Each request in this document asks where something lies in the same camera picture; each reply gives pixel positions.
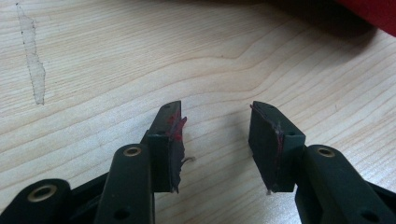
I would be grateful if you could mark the clear tape residue strip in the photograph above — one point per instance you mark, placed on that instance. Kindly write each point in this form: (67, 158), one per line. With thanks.
(33, 59)

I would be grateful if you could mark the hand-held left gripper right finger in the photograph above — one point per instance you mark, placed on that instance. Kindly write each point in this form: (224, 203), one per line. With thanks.
(274, 146)

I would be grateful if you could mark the red object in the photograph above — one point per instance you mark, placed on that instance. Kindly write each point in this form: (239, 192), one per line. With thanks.
(373, 11)

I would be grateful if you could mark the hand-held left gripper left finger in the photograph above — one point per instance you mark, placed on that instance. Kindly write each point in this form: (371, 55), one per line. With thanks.
(162, 149)

